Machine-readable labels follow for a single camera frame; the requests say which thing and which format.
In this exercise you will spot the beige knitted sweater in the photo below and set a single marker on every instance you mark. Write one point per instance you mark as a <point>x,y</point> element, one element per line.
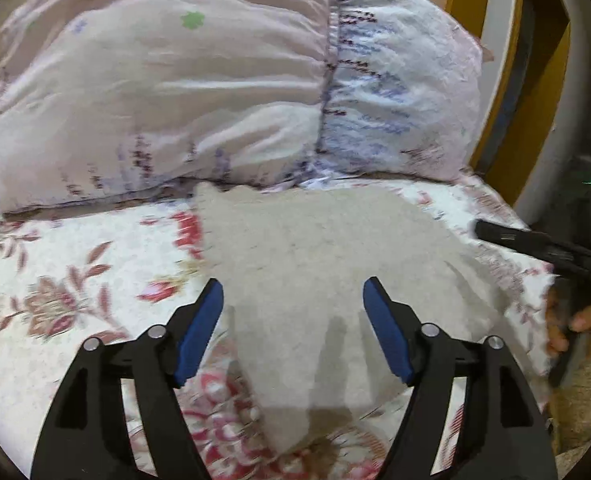
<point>293,265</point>

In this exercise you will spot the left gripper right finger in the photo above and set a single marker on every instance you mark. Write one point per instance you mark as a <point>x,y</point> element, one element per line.
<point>471,413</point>

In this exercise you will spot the floral white bedspread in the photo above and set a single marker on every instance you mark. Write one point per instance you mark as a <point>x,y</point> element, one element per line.
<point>111,271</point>

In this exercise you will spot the wooden headboard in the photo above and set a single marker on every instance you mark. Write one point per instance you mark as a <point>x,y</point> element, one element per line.
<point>536,94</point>

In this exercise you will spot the upper pink printed pillow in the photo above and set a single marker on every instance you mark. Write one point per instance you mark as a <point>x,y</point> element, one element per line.
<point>403,97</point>

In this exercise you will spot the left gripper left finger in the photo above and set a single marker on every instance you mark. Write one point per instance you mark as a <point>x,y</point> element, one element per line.
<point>85,434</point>

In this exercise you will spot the lower pink pillow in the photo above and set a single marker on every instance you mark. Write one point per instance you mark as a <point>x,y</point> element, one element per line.
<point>111,99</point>

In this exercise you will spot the person's right hand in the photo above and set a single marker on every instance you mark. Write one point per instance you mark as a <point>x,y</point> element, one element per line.
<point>557,342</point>

